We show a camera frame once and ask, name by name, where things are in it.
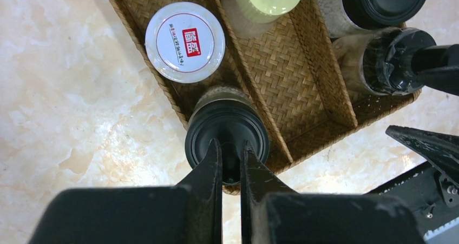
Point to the yellow cap clear bottle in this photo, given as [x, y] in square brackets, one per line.
[251, 18]

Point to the woven bamboo divided tray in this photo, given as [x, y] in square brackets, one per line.
[290, 74]

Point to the white lid brown sauce jar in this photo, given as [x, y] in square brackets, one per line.
[185, 42]

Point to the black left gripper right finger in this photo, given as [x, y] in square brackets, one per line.
[272, 212]

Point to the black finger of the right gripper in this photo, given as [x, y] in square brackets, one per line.
[437, 67]

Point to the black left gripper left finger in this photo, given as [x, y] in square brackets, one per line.
[188, 212]

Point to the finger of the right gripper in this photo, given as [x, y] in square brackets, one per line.
[440, 150]

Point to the black lid pepper shaker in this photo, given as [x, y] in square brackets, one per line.
[379, 62]

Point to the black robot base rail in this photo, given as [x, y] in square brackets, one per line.
[433, 199]

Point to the black cap squeeze bottle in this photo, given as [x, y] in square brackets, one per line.
[226, 114]
[350, 17]

